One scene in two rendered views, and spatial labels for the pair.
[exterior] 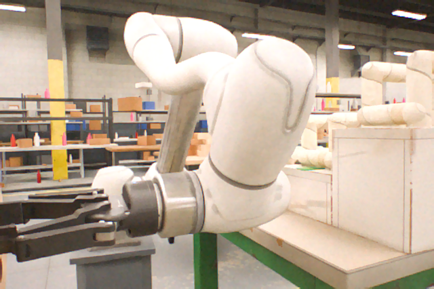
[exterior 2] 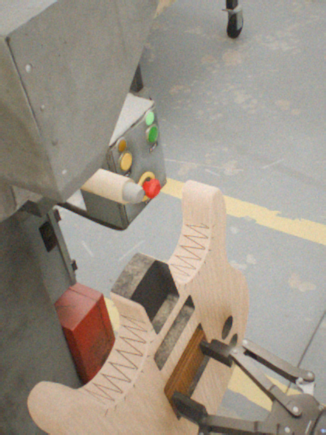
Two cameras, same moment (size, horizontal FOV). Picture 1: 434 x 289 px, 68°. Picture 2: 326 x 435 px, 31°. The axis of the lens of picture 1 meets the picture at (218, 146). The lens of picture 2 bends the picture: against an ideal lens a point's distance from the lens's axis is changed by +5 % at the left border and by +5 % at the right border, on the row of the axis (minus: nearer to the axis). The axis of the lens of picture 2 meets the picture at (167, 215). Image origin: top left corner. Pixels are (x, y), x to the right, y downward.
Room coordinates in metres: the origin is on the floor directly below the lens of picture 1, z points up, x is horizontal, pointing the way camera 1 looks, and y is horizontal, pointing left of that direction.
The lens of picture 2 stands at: (0.16, -0.12, 1.70)
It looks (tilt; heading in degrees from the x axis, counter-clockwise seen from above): 43 degrees down; 63
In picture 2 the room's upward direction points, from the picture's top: 9 degrees counter-clockwise
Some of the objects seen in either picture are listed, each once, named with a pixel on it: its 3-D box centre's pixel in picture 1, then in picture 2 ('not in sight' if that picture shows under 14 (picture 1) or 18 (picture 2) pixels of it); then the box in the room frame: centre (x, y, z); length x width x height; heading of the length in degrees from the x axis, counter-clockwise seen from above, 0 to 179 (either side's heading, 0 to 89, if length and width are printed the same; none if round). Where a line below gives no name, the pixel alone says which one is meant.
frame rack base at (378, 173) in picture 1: (423, 177); not in sight; (0.55, -0.35, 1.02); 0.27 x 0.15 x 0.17; 115
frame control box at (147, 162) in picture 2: not in sight; (88, 171); (0.45, 0.77, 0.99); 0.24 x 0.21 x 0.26; 115
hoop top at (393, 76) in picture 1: (405, 74); not in sight; (0.58, -0.34, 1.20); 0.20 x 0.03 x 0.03; 114
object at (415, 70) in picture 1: (418, 94); not in sight; (0.47, -0.29, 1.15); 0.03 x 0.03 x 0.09
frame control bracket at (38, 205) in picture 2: not in sight; (65, 177); (0.40, 0.75, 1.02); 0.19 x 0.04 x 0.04; 25
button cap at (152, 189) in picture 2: not in sight; (149, 187); (0.53, 0.67, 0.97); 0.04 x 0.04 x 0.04; 25
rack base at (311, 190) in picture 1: (353, 186); not in sight; (0.69, -0.29, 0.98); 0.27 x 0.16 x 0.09; 115
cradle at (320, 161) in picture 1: (318, 158); not in sight; (0.65, -0.20, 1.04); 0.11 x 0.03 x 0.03; 25
